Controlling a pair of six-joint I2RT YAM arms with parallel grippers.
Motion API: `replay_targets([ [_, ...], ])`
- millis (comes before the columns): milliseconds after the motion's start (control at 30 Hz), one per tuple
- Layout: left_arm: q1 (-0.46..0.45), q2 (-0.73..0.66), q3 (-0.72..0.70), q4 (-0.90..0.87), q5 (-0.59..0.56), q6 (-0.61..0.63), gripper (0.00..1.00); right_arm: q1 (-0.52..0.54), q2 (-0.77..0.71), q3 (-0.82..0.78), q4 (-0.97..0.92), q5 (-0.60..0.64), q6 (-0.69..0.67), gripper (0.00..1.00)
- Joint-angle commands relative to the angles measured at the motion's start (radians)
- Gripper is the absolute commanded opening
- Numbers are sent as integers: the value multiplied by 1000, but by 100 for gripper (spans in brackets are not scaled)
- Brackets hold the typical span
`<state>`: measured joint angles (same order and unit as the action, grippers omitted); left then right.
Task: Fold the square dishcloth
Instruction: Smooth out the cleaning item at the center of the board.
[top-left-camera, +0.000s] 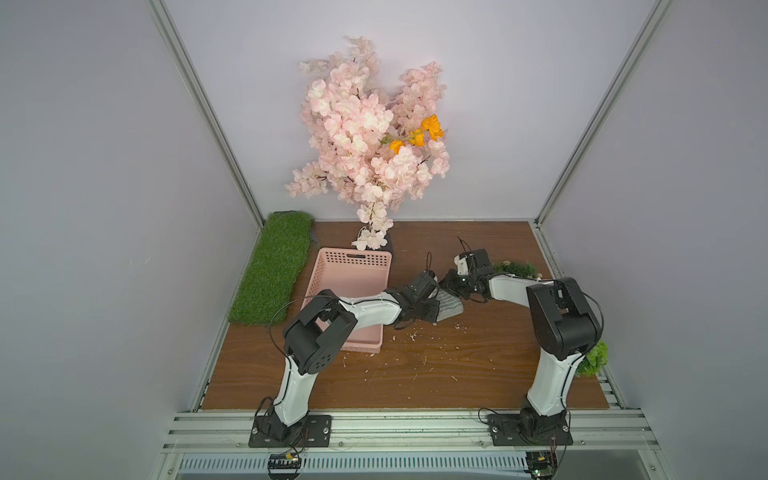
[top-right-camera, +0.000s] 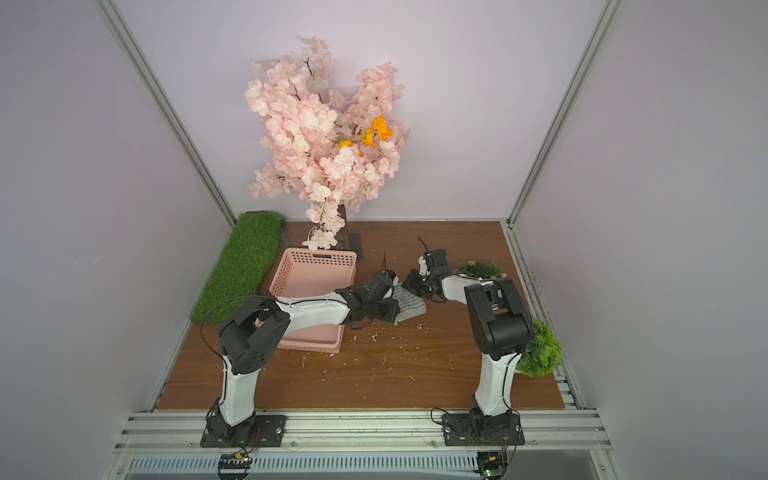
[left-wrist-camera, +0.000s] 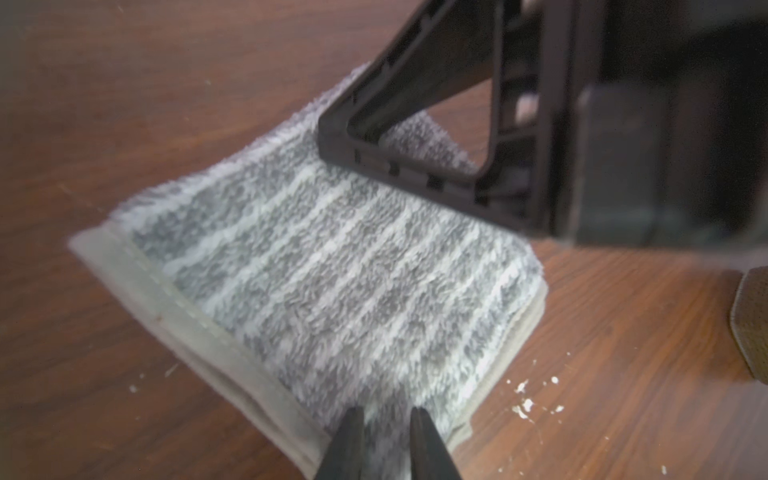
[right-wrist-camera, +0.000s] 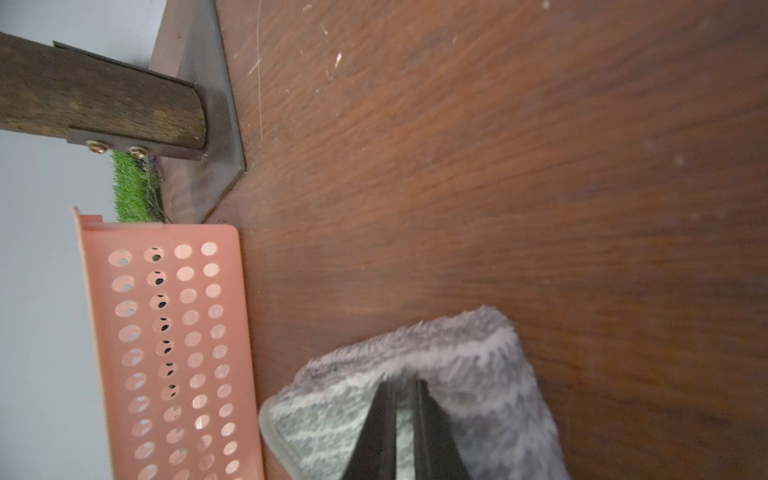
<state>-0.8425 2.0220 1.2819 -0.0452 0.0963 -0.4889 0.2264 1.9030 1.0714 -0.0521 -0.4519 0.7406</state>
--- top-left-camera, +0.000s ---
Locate succulents in white pot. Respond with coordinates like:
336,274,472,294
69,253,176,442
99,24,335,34
494,260,542,280

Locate left controller circuit board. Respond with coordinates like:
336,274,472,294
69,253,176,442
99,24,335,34
267,453,303,480

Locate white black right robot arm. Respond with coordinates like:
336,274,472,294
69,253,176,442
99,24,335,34
442,249,603,445

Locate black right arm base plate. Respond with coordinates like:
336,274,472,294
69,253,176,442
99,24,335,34
487,411,573,447

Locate green leafy plant wooden pot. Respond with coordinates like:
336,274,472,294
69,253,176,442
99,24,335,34
576,340,609,377

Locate controller circuit board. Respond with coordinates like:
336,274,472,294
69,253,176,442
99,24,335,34
267,453,303,480
525,451,559,480

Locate right controller circuit board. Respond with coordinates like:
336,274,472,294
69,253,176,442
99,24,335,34
525,451,559,480

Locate green artificial grass mat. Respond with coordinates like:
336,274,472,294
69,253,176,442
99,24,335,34
228,211,314,325

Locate pink perforated plastic basket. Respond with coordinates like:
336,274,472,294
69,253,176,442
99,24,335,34
299,247,393,354

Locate aluminium front frame rail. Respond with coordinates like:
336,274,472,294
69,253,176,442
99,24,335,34
150,409,676,479

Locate grey striped square dishcloth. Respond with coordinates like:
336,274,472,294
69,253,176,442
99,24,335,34
434,289,464,324

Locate pink blossom artificial tree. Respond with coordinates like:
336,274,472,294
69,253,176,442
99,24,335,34
286,37,450,250

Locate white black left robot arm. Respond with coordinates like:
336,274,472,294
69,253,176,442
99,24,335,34
252,270,440,445

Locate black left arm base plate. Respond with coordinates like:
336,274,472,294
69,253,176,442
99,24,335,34
248,414,333,449

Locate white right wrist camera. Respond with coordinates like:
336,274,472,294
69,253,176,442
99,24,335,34
454,252,471,277

